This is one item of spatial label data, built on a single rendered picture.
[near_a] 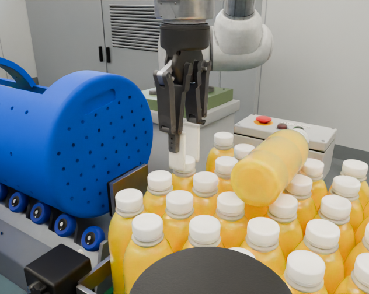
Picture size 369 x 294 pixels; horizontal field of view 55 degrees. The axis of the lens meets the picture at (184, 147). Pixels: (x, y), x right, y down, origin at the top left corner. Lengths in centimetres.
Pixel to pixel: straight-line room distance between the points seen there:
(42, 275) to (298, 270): 35
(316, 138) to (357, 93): 256
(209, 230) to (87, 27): 278
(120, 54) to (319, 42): 167
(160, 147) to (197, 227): 85
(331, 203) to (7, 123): 55
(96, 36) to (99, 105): 240
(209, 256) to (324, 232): 32
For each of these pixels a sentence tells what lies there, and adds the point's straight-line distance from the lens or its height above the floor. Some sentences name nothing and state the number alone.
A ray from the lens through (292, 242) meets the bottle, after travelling 52.
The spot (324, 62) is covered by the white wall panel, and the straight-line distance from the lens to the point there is 334.
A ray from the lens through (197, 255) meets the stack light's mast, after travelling 16.
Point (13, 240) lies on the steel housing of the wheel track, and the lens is 88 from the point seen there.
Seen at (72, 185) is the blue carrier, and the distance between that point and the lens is 66.
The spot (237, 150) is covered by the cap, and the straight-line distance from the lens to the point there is 66.
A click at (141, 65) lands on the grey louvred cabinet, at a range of 272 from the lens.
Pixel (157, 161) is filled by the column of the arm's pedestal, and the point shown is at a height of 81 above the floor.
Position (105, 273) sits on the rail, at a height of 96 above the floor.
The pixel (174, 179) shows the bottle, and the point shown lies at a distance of 62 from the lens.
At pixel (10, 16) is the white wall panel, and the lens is 629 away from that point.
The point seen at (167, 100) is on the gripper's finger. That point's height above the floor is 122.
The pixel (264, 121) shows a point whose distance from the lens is 81.
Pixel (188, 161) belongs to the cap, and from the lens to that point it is 61.
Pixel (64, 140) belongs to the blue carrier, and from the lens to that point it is 63.
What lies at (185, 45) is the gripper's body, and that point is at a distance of 53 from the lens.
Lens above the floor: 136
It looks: 23 degrees down
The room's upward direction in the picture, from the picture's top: straight up
